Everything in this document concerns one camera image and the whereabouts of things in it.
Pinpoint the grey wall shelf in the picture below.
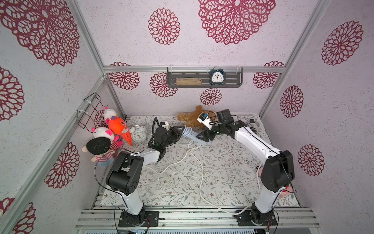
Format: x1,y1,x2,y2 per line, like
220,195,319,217
167,67,243,88

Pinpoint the black power strip white cord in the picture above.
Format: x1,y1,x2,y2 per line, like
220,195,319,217
246,118,261,135

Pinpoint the black-haired doll plush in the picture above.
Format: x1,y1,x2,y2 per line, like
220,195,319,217
82,137,112,162

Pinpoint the black wire basket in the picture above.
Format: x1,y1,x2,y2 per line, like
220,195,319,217
76,93,108,133

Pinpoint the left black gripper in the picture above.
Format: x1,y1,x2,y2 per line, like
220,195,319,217
163,125,184,149

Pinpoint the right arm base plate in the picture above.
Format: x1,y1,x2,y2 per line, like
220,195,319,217
234,210,278,226

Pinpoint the pink striped pig plush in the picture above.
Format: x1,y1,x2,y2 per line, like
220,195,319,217
91,107,123,167

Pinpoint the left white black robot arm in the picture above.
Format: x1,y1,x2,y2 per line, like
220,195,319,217
106,118,186,215

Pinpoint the teal alarm clock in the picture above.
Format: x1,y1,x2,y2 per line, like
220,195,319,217
209,69,226,85

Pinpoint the blue power strip with cord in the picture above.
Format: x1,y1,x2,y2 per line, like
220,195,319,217
177,125,211,146

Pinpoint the white round alarm clock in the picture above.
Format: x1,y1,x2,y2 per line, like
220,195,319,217
129,125,148,142

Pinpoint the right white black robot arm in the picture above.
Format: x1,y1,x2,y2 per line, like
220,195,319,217
197,109,295,215

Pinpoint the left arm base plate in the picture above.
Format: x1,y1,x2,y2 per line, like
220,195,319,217
118,210,159,228

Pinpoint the pink red dotted plush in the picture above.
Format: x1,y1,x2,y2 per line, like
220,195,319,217
278,185,294,199

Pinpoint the orange fox plush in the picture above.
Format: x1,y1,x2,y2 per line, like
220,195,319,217
105,116,132,146

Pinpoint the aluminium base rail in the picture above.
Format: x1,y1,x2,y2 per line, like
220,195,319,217
74,193,320,231

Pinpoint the brown teddy bear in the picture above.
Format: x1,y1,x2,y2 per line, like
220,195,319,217
177,105,216,128

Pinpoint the beige pouch on shelf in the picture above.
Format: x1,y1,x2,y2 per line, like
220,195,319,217
176,78,202,86

